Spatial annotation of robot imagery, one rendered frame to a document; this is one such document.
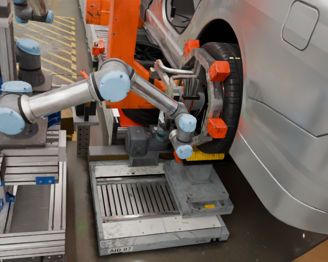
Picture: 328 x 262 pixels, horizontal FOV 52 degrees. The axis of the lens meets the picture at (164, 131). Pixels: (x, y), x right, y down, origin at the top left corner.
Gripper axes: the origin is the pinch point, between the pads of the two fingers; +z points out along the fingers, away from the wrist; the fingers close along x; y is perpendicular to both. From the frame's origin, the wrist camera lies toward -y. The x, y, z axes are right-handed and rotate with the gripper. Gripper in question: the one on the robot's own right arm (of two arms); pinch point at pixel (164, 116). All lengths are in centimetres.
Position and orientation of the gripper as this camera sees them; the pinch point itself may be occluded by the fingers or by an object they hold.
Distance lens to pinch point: 178.3
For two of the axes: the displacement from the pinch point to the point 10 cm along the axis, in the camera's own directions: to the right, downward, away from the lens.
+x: -9.5, 0.1, -3.1
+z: -2.6, -5.6, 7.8
